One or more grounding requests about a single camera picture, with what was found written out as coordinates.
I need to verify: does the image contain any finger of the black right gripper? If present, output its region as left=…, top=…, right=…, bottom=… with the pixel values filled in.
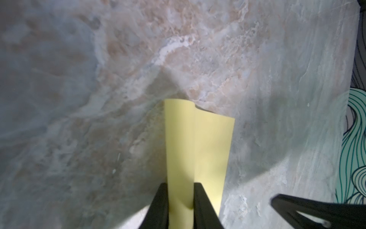
left=271, top=194, right=366, bottom=229

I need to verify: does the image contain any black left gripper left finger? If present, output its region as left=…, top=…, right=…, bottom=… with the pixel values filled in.
left=139, top=183, right=169, bottom=229

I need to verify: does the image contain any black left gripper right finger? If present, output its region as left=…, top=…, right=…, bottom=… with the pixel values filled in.
left=193, top=183, right=224, bottom=229

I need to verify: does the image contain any light yellow square paper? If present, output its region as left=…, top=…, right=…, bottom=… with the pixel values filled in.
left=164, top=99, right=235, bottom=229

